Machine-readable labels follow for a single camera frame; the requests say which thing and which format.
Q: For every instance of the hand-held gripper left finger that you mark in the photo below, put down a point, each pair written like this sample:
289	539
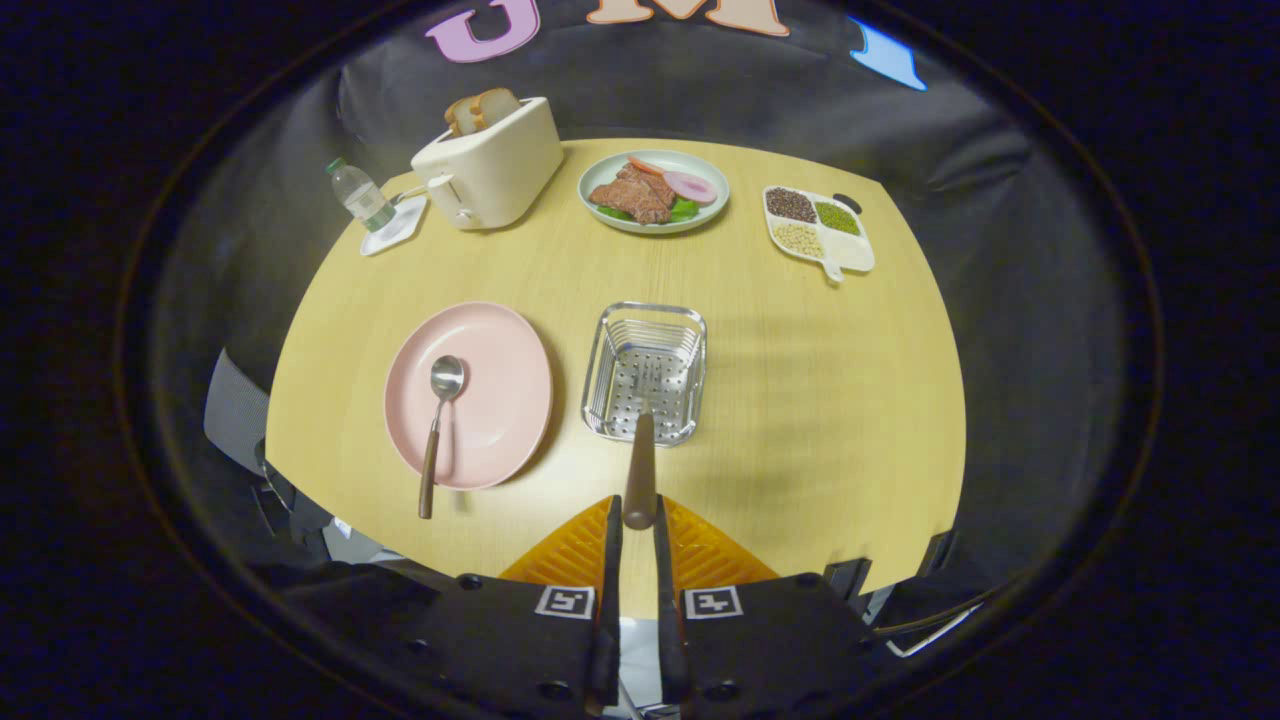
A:
520	650

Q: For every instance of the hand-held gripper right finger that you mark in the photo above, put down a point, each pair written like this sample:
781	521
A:
770	650

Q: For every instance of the pink round plate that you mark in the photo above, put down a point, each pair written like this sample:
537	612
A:
500	400

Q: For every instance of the grey office chair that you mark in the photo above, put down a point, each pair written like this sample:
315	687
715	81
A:
235	410

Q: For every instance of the white divided bean dish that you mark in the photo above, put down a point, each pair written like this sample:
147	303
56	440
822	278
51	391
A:
853	250

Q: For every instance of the small white square tray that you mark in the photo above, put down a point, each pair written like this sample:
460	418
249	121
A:
395	232

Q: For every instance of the green lettuce leaf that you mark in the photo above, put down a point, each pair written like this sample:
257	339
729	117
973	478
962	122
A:
684	210

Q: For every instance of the brown meat slices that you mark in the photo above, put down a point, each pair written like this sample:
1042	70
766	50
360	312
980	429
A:
635	195

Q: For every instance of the pink ham slice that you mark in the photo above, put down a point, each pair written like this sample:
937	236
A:
690	187

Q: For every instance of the clear plastic water bottle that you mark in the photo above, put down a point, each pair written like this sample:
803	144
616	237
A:
362	198

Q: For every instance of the cream white toaster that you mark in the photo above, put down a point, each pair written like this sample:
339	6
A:
500	170

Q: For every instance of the pale green food plate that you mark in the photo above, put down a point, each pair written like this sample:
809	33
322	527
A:
612	172

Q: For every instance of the orange carrot piece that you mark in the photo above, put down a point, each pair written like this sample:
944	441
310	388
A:
645	165

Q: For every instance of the black backdrop cloth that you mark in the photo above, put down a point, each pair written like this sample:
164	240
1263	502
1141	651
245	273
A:
1000	200

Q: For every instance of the toast bread slice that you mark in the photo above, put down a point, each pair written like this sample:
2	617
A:
497	105
460	115

